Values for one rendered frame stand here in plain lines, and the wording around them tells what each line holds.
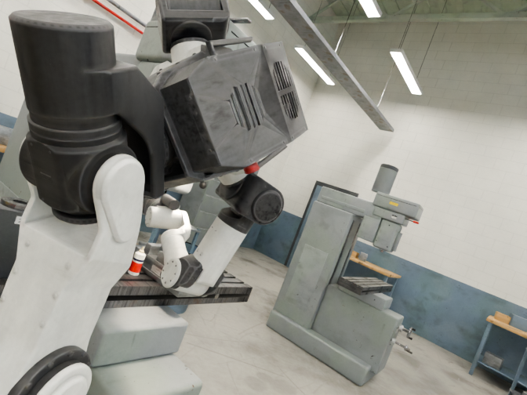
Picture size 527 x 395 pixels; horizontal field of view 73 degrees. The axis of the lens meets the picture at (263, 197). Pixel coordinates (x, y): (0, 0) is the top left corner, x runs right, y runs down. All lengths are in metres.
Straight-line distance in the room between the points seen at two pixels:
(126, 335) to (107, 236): 0.71
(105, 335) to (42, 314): 0.59
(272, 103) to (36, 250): 0.47
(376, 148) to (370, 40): 2.73
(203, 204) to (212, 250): 5.57
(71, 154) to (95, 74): 0.11
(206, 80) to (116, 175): 0.22
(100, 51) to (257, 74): 0.30
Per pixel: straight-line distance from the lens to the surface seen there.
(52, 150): 0.53
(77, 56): 0.49
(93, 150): 0.52
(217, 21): 0.83
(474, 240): 7.38
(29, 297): 0.65
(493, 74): 8.31
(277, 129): 0.71
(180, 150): 0.64
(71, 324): 0.67
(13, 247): 1.17
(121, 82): 0.52
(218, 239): 0.88
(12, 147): 1.99
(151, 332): 1.31
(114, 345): 1.25
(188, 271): 0.90
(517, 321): 6.79
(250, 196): 0.82
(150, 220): 1.12
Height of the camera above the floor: 1.42
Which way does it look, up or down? 1 degrees down
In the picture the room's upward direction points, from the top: 21 degrees clockwise
